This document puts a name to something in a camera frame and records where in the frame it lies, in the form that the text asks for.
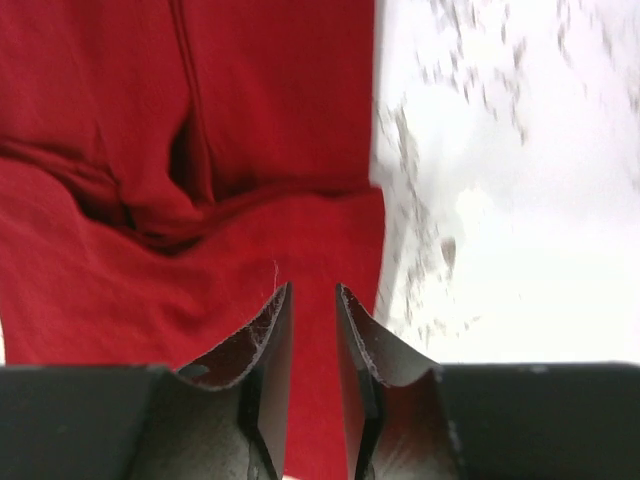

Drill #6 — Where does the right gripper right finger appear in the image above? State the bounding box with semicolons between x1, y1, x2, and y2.
336;285;639;479

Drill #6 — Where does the red t-shirt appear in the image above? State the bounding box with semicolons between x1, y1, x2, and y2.
1;1;385;479

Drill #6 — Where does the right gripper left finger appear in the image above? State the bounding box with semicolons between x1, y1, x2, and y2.
1;284;293;479

